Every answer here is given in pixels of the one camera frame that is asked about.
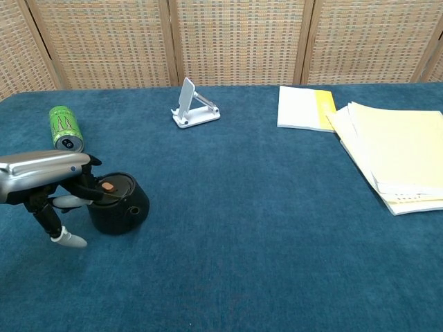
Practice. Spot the white folding phone stand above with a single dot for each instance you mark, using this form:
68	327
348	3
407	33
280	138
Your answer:
188	103

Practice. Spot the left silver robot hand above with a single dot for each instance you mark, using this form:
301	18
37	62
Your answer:
34	171

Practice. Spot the white and yellow notebook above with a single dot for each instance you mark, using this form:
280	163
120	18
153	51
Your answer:
299	108

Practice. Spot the green energy drink can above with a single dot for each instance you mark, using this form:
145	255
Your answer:
62	126

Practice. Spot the blue table cloth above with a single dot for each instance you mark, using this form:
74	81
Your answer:
242	224

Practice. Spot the woven folding screen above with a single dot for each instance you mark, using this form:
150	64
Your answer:
235	41

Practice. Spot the small black teapot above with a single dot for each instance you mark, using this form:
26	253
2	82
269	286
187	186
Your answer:
121	211

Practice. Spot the pale yellow paper stack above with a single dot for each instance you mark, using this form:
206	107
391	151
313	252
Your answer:
398	148

